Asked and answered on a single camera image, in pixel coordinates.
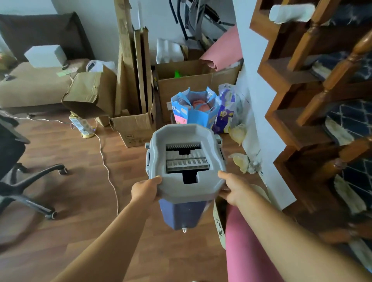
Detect light blue printed tote bag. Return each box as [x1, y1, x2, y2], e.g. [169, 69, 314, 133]
[170, 86, 221, 130]

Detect dark patterned stair carpets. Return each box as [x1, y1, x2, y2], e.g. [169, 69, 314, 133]
[311, 52, 372, 273]

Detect white power strip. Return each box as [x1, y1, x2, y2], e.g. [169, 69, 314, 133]
[69, 113, 96, 139]

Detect white paper sheet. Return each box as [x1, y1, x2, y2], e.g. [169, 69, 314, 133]
[269, 3, 316, 25]

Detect red-brown folded cloth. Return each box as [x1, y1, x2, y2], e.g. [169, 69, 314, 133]
[191, 100, 210, 112]

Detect white cable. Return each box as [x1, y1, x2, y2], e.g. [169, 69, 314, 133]
[0, 112, 120, 217]

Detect person's right hand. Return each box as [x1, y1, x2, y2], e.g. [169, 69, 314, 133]
[217, 170, 253, 207]

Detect person's right forearm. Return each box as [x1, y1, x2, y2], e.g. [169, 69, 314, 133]
[235, 191, 372, 282]

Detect flat cardboard panels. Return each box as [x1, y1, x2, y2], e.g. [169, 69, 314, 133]
[134, 27, 154, 114]

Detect person's left forearm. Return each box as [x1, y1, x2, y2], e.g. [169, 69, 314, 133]
[51, 197, 152, 282]

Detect white box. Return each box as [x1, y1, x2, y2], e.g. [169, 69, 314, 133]
[24, 44, 67, 68]

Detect open low cardboard box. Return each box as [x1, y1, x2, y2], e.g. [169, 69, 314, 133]
[109, 100, 156, 148]

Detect crumpled tilted cardboard box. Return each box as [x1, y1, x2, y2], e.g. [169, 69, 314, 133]
[61, 65, 117, 119]

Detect brown sofa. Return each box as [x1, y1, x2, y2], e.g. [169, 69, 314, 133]
[0, 11, 95, 115]

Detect white plastic bag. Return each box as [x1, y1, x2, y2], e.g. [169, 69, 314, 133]
[86, 60, 116, 73]

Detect yellowish plastic bag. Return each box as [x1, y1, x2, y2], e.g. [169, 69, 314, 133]
[229, 123, 248, 145]

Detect large open cardboard box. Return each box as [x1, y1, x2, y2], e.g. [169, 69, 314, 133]
[153, 60, 214, 126]

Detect pink yoga mat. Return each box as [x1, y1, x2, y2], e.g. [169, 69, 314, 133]
[225, 203, 284, 282]

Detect pink foam sheet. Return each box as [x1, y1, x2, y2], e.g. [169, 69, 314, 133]
[199, 25, 243, 72]

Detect black office chair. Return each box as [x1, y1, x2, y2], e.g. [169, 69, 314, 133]
[0, 115, 68, 220]

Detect blue mop bucket grey lid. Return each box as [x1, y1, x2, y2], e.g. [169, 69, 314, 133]
[145, 124, 227, 233]

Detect plain cardboard box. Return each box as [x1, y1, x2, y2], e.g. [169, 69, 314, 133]
[210, 65, 242, 88]

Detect white foam packing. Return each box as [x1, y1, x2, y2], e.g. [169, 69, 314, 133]
[156, 38, 185, 64]

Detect cream storage case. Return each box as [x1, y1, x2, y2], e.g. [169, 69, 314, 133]
[213, 184, 271, 250]

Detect person's left hand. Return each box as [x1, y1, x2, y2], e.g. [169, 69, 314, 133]
[131, 175, 162, 205]

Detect tall flat cardboard box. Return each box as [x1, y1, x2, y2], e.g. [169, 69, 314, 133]
[113, 0, 141, 115]

